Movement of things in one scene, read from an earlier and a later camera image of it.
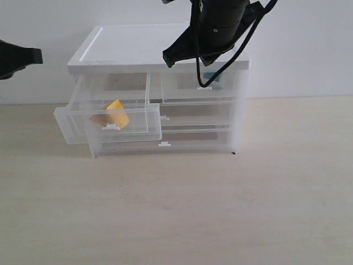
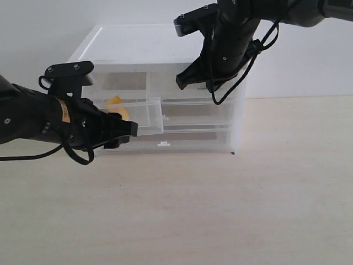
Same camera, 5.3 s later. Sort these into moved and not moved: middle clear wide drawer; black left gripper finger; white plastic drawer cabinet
Moved: black left gripper finger
Not moved: middle clear wide drawer; white plastic drawer cabinet
